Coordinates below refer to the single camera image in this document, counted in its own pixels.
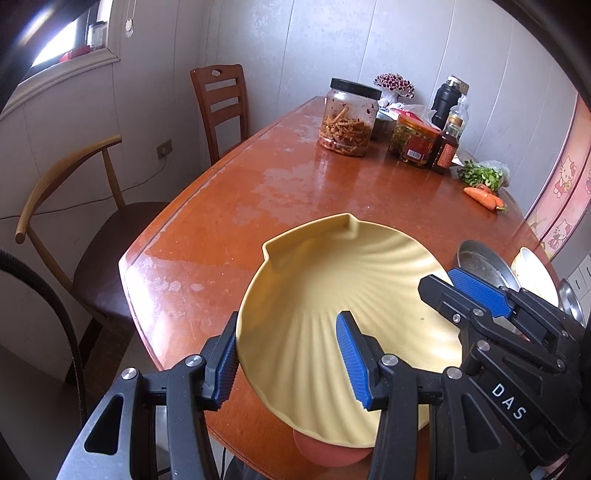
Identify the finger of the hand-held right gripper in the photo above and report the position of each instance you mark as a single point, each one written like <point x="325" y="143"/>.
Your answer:
<point x="443" y="295"/>
<point x="480" y="295"/>

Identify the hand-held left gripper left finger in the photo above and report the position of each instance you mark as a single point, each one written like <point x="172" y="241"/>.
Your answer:
<point x="226" y="364"/>

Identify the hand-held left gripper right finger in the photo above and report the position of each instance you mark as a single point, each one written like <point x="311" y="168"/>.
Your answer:
<point x="351" y="364"/>

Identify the shallow steel plate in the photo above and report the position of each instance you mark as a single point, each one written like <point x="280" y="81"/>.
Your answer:
<point x="485" y="267"/>

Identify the yellow shell-shaped plate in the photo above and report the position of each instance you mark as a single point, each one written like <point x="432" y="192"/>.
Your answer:
<point x="314" y="286"/>

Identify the large steel bowl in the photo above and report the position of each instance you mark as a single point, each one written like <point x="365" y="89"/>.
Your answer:
<point x="570" y="295"/>

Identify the yellow bowl with white inside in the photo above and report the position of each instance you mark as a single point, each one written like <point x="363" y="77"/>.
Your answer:
<point x="531" y="270"/>

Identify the bunch of green vegetables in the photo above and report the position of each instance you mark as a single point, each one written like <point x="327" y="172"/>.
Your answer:
<point x="482" y="175"/>

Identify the pink cartoon sliding door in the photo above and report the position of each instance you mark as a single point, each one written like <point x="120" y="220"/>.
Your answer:
<point x="568" y="184"/>

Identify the dark sauce bottle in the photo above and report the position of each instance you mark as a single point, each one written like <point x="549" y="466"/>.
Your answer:
<point x="444" y="152"/>

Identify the curved-back chair with dark seat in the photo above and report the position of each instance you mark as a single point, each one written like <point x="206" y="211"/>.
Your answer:
<point x="111" y="267"/>

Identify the pickle jar with red label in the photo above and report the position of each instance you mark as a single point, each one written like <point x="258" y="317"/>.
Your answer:
<point x="413" y="138"/>

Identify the steel container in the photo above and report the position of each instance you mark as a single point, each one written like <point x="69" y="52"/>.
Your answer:
<point x="383" y="127"/>

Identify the clear plastic bottle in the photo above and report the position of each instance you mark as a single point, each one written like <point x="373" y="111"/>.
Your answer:
<point x="460" y="113"/>

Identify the red and white plastic bag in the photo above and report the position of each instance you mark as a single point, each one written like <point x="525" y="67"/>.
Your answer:
<point x="413" y="110"/>

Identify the black thermos bottle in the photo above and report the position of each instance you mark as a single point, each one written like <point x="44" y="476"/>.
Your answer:
<point x="445" y="104"/>

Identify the glass jar with black lid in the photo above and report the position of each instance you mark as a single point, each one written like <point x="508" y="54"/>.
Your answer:
<point x="346" y="124"/>

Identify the red bead flower ornament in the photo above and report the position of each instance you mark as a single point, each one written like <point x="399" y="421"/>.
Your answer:
<point x="392" y="83"/>

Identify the brown slatted wooden chair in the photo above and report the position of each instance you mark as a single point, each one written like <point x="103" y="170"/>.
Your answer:
<point x="221" y="108"/>

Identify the red lid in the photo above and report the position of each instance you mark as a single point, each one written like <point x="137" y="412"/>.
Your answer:
<point x="76" y="53"/>

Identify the small glass jar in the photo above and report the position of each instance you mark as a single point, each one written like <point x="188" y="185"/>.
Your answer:
<point x="96" y="36"/>

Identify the white wall switch panel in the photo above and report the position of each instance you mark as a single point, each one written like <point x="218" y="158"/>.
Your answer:
<point x="582" y="277"/>

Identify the wall socket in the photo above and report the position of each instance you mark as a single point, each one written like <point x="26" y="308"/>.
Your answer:
<point x="164" y="148"/>

